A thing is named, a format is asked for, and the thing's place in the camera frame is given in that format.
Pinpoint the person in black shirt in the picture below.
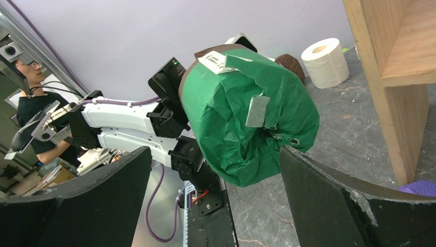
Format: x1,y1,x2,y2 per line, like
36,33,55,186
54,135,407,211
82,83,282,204
12,59,81,168

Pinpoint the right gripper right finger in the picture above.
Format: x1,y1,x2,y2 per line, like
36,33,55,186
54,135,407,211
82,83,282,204
279,146,435,246

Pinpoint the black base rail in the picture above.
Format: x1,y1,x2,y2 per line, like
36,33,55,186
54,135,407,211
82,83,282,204
183,177,239,247

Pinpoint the wooden shelf unit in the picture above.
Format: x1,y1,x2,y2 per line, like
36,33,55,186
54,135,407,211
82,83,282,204
343,0,435,185

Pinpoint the white toilet roll front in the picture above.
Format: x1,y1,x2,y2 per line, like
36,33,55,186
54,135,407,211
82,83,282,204
301,38,350,89

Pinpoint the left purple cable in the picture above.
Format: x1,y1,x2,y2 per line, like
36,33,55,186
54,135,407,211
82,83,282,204
80,96,181,243

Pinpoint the purple toy microphone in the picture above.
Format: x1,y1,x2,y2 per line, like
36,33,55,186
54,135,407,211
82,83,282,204
398,180,435,197

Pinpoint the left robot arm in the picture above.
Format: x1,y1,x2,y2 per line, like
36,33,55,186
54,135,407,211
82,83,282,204
67,58,217,191

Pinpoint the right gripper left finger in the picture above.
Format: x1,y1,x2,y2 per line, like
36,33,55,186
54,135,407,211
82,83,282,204
1,147,152,246

